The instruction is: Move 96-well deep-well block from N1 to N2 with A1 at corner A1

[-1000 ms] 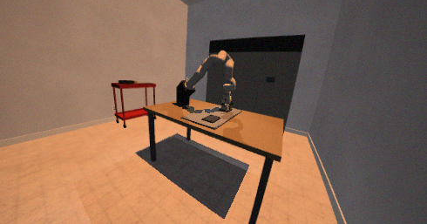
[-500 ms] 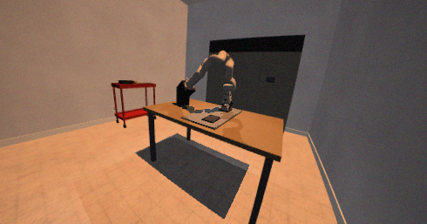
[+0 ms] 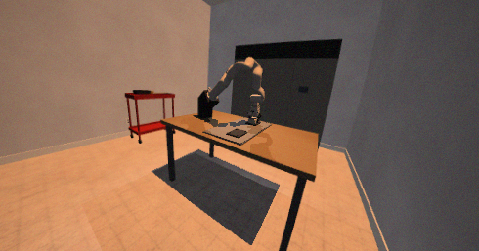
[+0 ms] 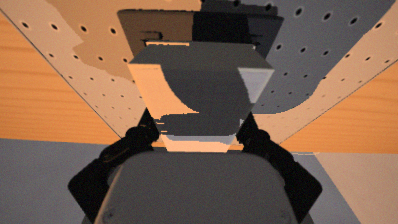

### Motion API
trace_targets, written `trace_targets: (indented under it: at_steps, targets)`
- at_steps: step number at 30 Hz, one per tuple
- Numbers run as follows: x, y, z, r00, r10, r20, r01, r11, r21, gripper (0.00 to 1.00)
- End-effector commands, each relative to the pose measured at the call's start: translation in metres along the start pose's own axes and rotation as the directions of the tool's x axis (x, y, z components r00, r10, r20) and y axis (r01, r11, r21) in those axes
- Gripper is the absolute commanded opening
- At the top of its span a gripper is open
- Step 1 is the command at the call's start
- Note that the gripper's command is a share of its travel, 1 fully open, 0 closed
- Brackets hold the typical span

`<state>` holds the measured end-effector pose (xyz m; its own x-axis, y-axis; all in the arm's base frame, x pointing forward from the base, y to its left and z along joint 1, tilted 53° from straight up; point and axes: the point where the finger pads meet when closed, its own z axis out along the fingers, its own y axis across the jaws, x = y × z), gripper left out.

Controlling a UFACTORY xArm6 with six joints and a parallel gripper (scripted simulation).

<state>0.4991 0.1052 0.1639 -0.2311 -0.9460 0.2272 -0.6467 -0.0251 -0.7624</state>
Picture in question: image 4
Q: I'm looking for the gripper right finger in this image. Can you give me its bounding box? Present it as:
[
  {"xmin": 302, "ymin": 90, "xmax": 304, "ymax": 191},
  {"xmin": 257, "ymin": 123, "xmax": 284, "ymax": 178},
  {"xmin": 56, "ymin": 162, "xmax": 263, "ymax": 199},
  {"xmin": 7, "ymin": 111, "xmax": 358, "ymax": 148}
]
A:
[{"xmin": 236, "ymin": 112, "xmax": 323, "ymax": 224}]

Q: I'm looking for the tan flat base plate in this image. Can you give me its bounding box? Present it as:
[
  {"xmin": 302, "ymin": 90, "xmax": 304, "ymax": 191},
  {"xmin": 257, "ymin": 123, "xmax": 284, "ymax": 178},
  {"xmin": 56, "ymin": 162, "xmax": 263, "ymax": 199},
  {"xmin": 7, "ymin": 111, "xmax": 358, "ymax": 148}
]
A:
[{"xmin": 0, "ymin": 0, "xmax": 398, "ymax": 145}]

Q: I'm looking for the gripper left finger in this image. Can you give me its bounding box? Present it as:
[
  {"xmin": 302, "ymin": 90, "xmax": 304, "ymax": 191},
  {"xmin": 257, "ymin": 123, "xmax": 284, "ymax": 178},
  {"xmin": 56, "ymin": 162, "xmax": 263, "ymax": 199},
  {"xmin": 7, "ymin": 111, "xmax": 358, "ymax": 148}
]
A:
[{"xmin": 68, "ymin": 107, "xmax": 160, "ymax": 224}]

